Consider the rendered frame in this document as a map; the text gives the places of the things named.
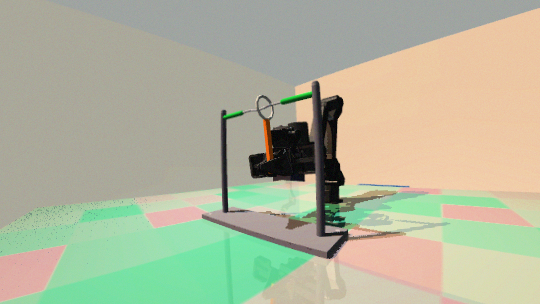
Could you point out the brown tapered bar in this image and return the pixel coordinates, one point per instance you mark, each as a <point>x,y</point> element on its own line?
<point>267,129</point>

